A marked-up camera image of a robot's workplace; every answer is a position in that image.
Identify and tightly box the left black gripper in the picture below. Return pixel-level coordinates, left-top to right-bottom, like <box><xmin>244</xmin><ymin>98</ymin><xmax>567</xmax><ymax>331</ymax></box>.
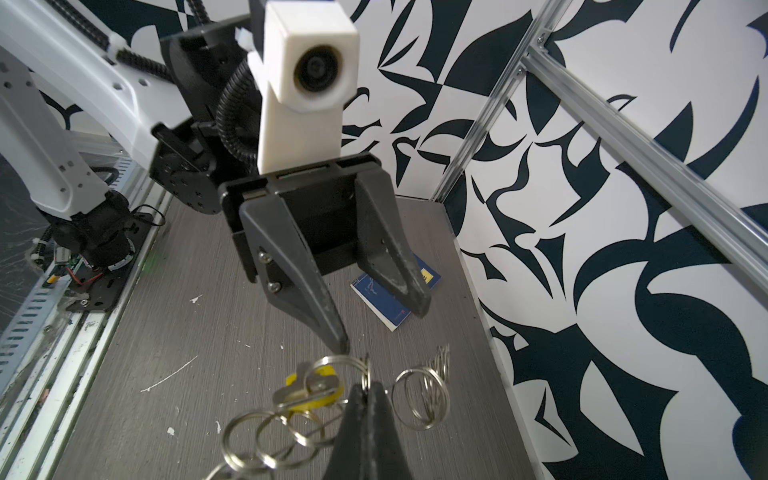
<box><xmin>218</xmin><ymin>152</ymin><xmax>431</xmax><ymax>355</ymax></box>

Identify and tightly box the left black corrugated cable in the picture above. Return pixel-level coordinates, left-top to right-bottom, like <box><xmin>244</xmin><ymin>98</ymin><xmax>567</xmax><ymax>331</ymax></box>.
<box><xmin>47</xmin><ymin>0</ymin><xmax>265</xmax><ymax>169</ymax></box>

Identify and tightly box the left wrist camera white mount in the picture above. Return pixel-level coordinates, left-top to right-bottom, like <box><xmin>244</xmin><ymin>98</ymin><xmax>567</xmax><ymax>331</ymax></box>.
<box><xmin>247</xmin><ymin>1</ymin><xmax>360</xmax><ymax>175</ymax></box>

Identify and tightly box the metal plate with keyrings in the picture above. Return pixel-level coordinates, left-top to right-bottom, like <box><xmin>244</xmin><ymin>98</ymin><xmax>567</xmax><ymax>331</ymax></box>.
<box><xmin>208</xmin><ymin>345</ymin><xmax>451</xmax><ymax>479</ymax></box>

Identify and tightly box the white slotted cable duct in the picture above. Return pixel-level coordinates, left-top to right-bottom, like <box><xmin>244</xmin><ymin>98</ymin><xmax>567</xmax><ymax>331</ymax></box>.
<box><xmin>1</xmin><ymin>265</ymin><xmax>68</xmax><ymax>394</ymax></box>

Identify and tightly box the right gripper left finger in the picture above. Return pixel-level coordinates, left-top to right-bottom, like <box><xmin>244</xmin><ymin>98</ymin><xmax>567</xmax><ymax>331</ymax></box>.
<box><xmin>322</xmin><ymin>384</ymin><xmax>367</xmax><ymax>480</ymax></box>

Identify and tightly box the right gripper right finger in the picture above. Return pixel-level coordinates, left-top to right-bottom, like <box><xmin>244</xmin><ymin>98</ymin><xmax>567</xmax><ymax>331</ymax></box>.
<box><xmin>365</xmin><ymin>382</ymin><xmax>413</xmax><ymax>480</ymax></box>

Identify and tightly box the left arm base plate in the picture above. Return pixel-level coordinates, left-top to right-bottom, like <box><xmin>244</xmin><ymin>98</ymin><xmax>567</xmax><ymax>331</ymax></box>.
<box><xmin>60</xmin><ymin>210</ymin><xmax>155</xmax><ymax>313</ymax></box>

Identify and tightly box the small circuit board left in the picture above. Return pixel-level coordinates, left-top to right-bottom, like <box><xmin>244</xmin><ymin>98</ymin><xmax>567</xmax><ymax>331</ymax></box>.
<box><xmin>27</xmin><ymin>228</ymin><xmax>88</xmax><ymax>289</ymax></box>

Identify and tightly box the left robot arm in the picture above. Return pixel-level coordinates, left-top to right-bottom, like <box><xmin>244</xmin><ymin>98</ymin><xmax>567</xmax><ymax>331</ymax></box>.
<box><xmin>1</xmin><ymin>1</ymin><xmax>431</xmax><ymax>354</ymax></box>

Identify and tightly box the blue book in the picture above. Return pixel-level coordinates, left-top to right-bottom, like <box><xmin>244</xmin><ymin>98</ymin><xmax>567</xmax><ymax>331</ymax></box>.
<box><xmin>351</xmin><ymin>256</ymin><xmax>442</xmax><ymax>332</ymax></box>

